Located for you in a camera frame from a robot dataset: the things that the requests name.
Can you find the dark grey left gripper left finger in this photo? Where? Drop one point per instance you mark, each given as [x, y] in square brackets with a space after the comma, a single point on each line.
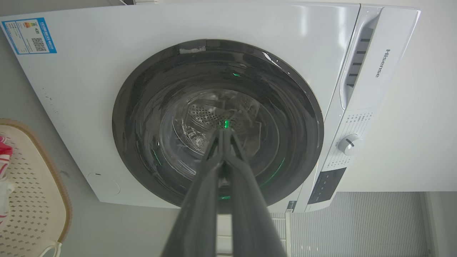
[200, 210]

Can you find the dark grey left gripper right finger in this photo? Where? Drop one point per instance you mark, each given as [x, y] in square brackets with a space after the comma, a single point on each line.
[250, 214]

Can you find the beige perforated laundry basket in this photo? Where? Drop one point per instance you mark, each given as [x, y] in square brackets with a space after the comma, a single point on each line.
[35, 200]

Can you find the dark round washing machine door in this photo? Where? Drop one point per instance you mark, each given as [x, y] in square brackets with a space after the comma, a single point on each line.
[171, 107]

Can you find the white washing machine control knob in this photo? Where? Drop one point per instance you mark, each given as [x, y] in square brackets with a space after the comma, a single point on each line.
[350, 144]

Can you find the white Hisense washing machine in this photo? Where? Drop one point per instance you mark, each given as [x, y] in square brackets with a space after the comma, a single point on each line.
[93, 92]

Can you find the red and white striped garment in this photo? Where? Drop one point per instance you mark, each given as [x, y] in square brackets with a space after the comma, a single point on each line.
[4, 153]

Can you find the blue energy label sticker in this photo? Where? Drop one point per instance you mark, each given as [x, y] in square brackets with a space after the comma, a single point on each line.
[29, 35]

